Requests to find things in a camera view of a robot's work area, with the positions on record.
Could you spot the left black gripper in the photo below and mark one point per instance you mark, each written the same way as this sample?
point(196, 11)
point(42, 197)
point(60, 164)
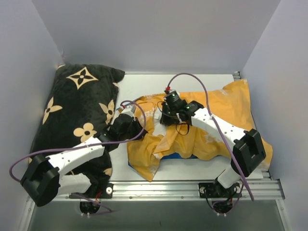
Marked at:
point(137, 125)

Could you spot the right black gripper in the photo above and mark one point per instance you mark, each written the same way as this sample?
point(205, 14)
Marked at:
point(166, 118)

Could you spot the blue and yellow Mickey pillowcase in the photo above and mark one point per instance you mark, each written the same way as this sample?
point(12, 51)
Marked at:
point(188, 153)

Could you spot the white pillow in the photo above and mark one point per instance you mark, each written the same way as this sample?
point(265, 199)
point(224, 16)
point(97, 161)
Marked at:
point(159, 129)

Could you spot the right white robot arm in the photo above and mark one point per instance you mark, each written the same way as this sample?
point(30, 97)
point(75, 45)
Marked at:
point(246, 147)

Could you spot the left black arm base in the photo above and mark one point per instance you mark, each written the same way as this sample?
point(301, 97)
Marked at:
point(93, 206)

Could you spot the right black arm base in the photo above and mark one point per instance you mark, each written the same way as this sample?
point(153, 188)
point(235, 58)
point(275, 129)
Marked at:
point(220, 200)

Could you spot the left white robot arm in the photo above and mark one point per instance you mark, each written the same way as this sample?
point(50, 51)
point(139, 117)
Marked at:
point(71, 171)

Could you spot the black floral pattern pillow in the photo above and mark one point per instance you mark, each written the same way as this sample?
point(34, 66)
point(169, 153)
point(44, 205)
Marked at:
point(81, 104)

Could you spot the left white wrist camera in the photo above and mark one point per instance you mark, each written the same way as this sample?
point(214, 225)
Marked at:
point(128, 110)

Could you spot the aluminium right side rail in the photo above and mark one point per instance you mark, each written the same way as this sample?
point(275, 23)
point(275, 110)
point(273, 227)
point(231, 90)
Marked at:
point(264, 166)

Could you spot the aluminium rail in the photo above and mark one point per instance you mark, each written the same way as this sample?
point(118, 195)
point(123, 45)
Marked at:
point(262, 189)
point(264, 166)

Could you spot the aluminium front rail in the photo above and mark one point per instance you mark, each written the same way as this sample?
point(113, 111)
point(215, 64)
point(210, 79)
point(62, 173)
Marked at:
point(262, 189)

